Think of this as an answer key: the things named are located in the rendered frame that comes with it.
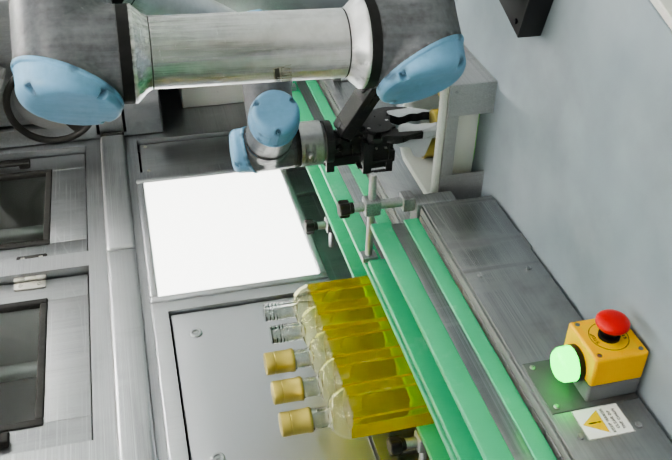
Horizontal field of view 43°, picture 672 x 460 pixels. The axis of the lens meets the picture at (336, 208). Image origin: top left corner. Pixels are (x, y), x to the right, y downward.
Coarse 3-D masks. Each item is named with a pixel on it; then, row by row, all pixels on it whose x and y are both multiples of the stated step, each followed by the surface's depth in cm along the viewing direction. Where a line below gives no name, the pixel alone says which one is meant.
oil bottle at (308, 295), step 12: (360, 276) 140; (300, 288) 138; (312, 288) 137; (324, 288) 137; (336, 288) 138; (348, 288) 138; (360, 288) 138; (372, 288) 138; (300, 300) 136; (312, 300) 135; (324, 300) 135; (336, 300) 135; (300, 312) 135
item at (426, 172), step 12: (432, 96) 149; (444, 96) 131; (420, 108) 150; (432, 108) 150; (444, 108) 132; (444, 120) 133; (408, 156) 153; (408, 168) 152; (420, 168) 150; (432, 168) 139; (420, 180) 147; (432, 180) 140; (432, 192) 141
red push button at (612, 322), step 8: (600, 312) 100; (608, 312) 100; (616, 312) 100; (600, 320) 99; (608, 320) 99; (616, 320) 99; (624, 320) 99; (600, 328) 99; (608, 328) 98; (616, 328) 98; (624, 328) 98; (608, 336) 100
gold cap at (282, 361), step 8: (272, 352) 127; (280, 352) 126; (288, 352) 126; (264, 360) 127; (272, 360) 125; (280, 360) 125; (288, 360) 126; (272, 368) 125; (280, 368) 126; (288, 368) 126
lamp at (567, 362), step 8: (568, 344) 102; (552, 352) 102; (560, 352) 101; (568, 352) 100; (576, 352) 100; (552, 360) 102; (560, 360) 100; (568, 360) 100; (576, 360) 100; (584, 360) 100; (552, 368) 102; (560, 368) 100; (568, 368) 100; (576, 368) 100; (584, 368) 100; (560, 376) 101; (568, 376) 100; (576, 376) 100; (584, 376) 100
